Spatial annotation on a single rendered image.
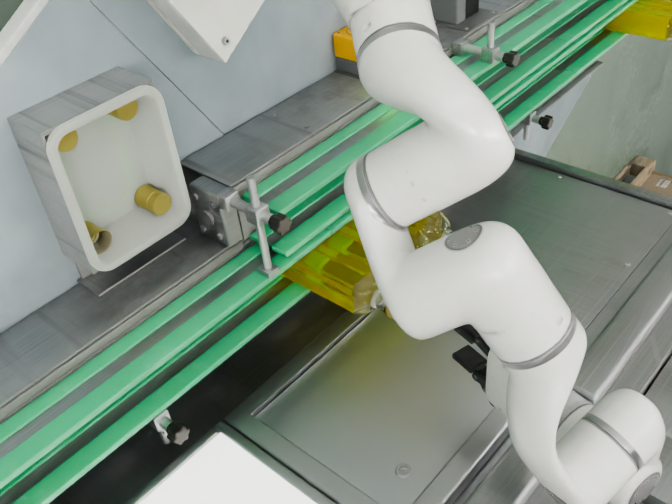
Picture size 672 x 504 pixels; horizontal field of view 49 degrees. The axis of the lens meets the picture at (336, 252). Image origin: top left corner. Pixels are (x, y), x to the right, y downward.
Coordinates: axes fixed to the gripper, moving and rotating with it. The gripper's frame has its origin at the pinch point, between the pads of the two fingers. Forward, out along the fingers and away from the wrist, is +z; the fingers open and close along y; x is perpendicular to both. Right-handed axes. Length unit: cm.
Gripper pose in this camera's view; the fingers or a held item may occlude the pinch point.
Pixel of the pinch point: (469, 343)
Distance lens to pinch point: 103.6
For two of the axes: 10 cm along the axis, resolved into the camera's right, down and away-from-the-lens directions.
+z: -5.6, -4.7, 6.8
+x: -8.3, 3.9, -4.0
